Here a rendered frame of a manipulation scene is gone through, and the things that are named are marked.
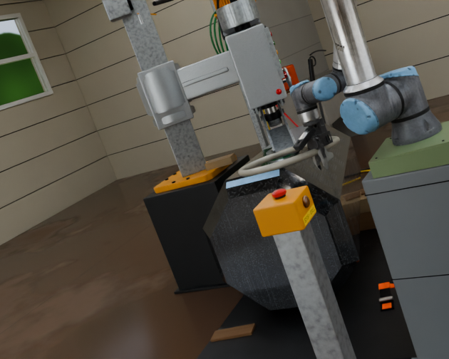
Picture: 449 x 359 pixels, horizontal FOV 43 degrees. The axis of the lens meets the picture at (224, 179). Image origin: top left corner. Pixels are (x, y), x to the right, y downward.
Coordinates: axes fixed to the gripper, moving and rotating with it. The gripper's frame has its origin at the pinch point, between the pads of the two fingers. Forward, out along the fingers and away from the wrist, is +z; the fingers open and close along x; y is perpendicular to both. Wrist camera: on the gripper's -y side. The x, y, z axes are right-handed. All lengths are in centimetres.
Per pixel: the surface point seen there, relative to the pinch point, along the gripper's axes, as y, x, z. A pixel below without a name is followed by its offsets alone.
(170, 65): 16, 156, -76
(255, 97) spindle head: 22, 71, -37
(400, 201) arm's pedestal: 3.2, -37.5, 17.1
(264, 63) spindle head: 30, 65, -53
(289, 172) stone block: 13, 49, 5
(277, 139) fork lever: 19, 60, -12
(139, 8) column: 10, 159, -117
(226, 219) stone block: -17, 77, 20
